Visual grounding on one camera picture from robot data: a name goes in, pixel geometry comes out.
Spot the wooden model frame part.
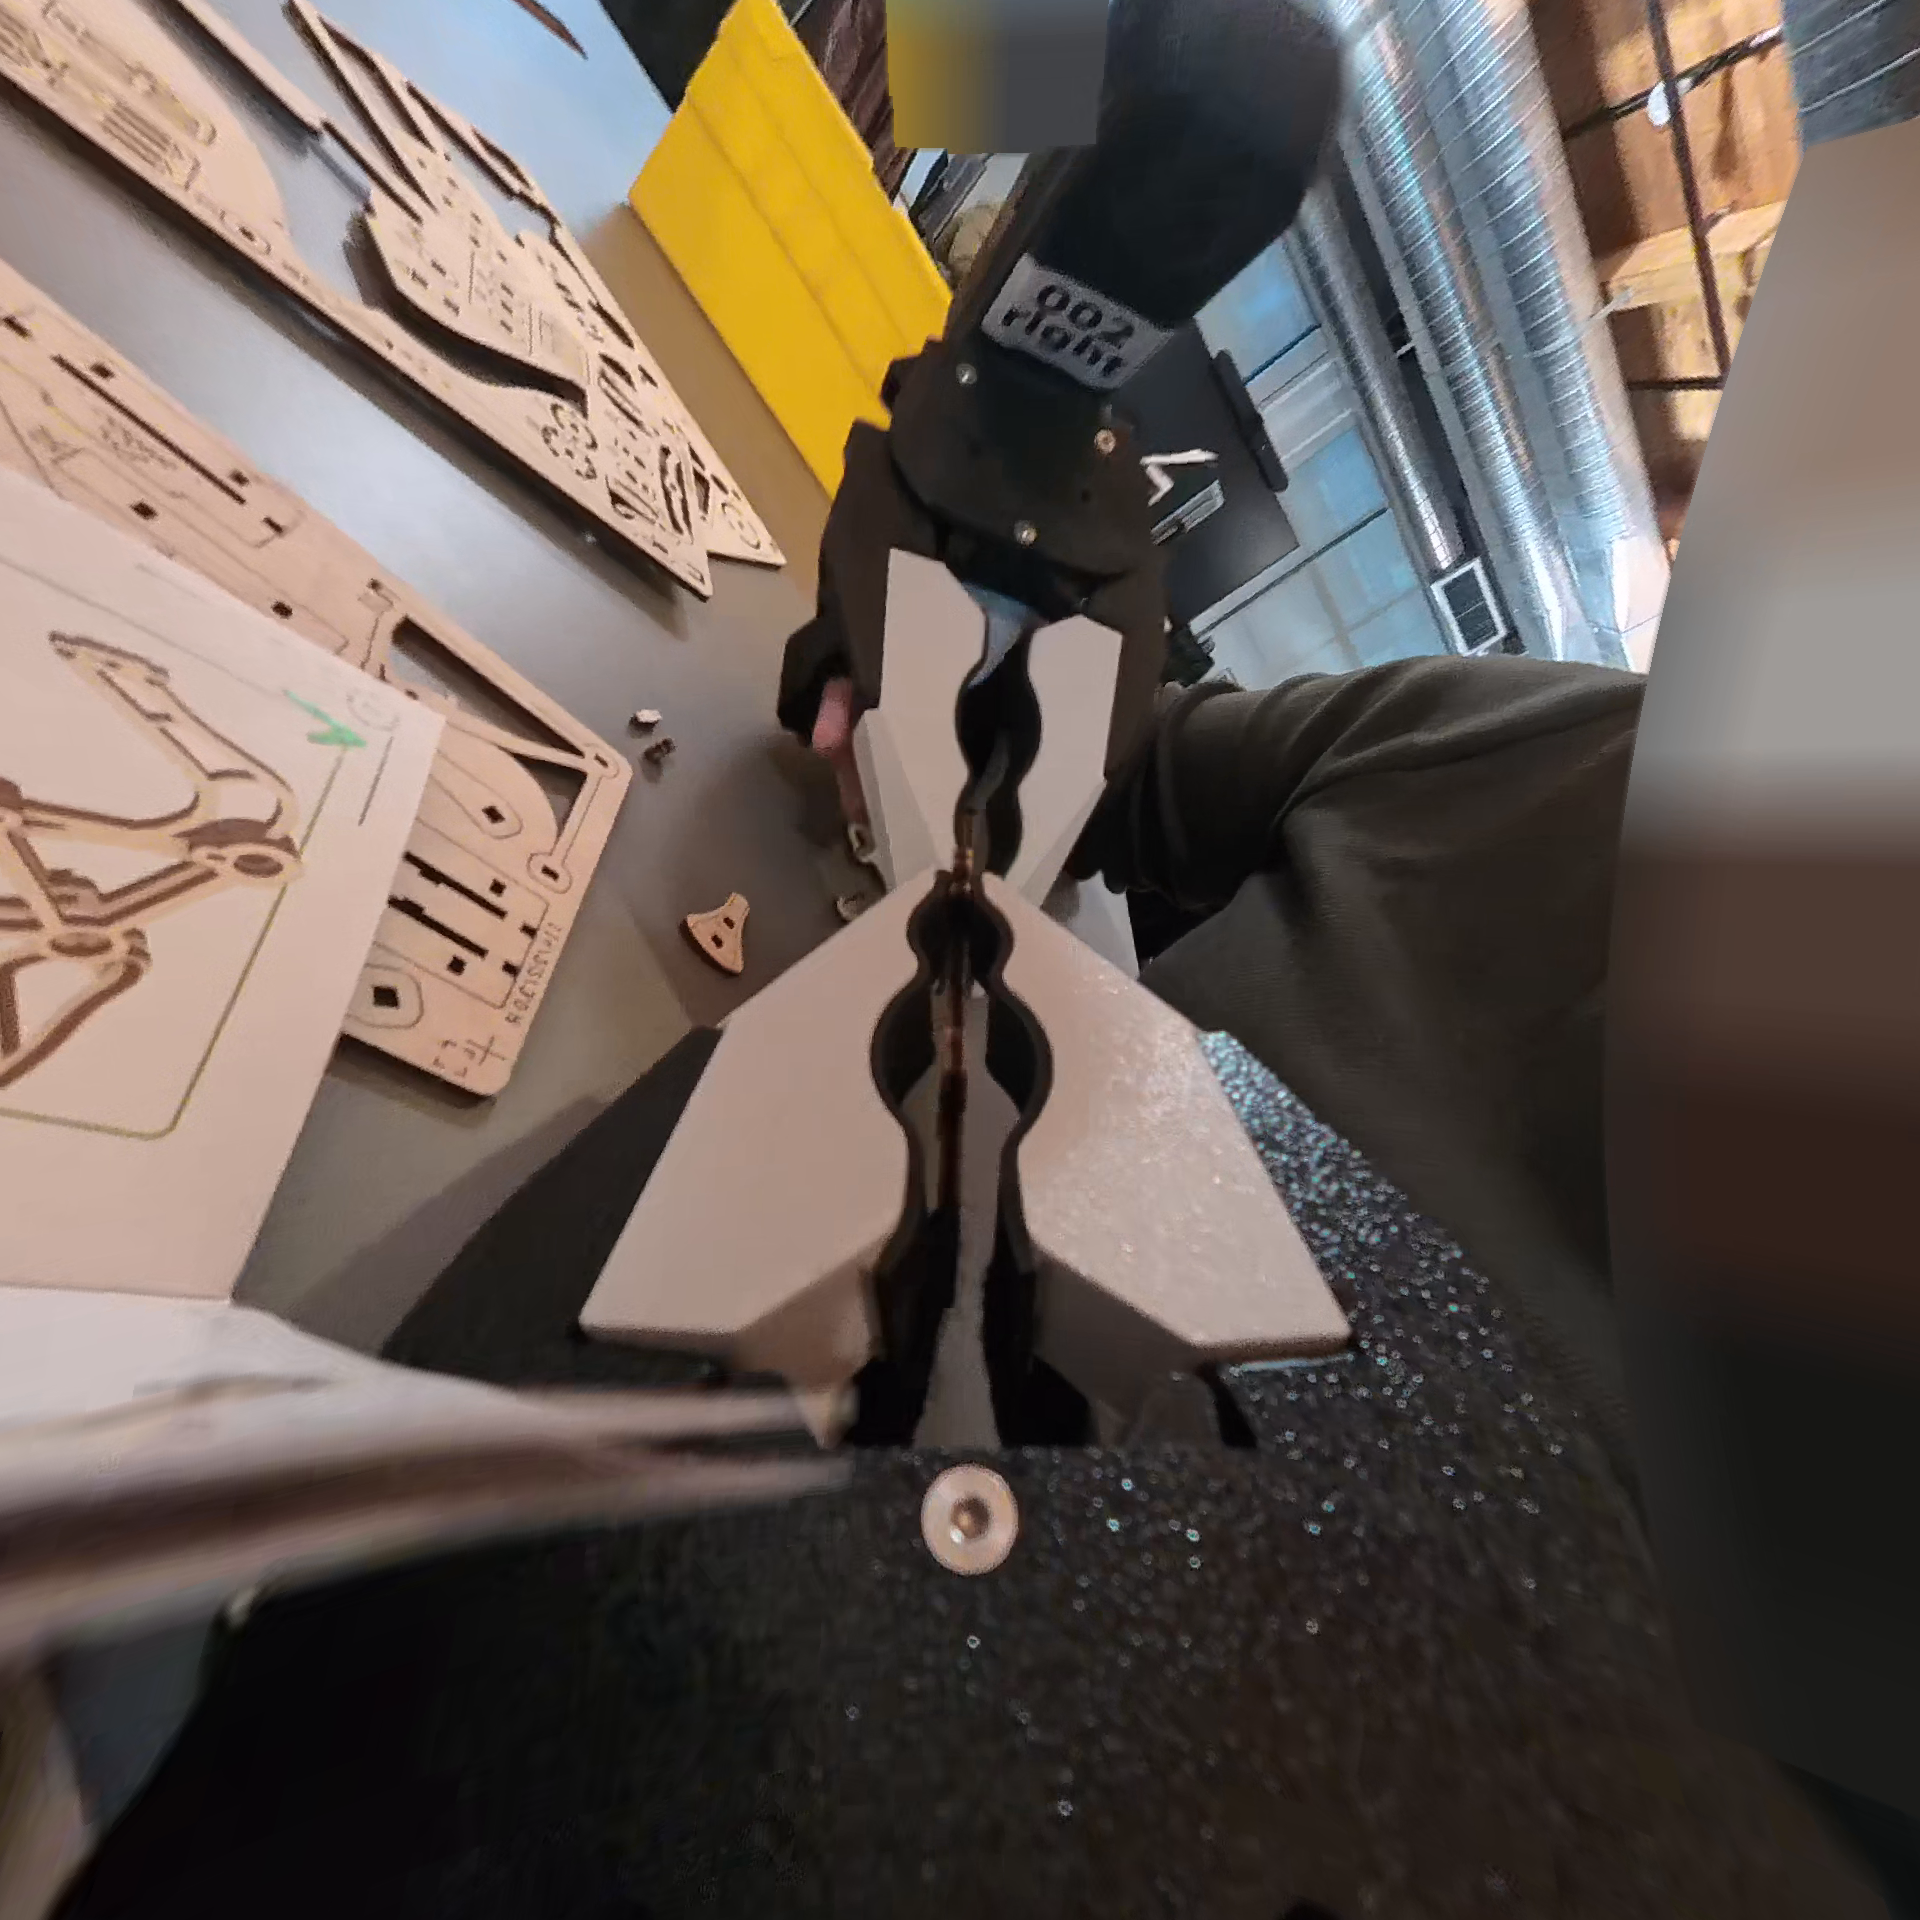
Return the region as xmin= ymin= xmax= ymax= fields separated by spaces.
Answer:
xmin=953 ymin=742 xmax=1030 ymax=889

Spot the silver ventilation duct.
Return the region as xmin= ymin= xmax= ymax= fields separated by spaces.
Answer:
xmin=1320 ymin=0 xmax=1674 ymax=670

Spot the yellow board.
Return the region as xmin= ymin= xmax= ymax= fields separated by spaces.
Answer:
xmin=626 ymin=0 xmax=962 ymax=499

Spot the thin wooden model part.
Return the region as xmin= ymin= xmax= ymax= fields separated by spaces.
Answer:
xmin=931 ymin=861 xmax=980 ymax=1321

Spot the laser-cut wooden parts sheet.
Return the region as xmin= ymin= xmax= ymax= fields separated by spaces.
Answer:
xmin=0 ymin=0 xmax=588 ymax=399
xmin=0 ymin=261 xmax=637 ymax=1099
xmin=284 ymin=0 xmax=791 ymax=601

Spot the blurred pale sheet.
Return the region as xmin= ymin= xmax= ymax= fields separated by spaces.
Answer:
xmin=0 ymin=1286 xmax=860 ymax=1668

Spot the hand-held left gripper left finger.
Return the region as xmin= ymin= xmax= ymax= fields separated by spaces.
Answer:
xmin=578 ymin=874 xmax=967 ymax=1446

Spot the person's right hand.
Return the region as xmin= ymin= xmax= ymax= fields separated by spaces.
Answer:
xmin=776 ymin=617 xmax=884 ymax=756

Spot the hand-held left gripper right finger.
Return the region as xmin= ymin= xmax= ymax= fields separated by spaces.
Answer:
xmin=973 ymin=874 xmax=1357 ymax=1404

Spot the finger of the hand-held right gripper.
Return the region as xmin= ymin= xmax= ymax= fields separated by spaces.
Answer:
xmin=982 ymin=617 xmax=1125 ymax=900
xmin=852 ymin=546 xmax=997 ymax=889

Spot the white instruction booklet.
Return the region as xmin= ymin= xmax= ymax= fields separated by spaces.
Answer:
xmin=0 ymin=468 xmax=448 ymax=1303

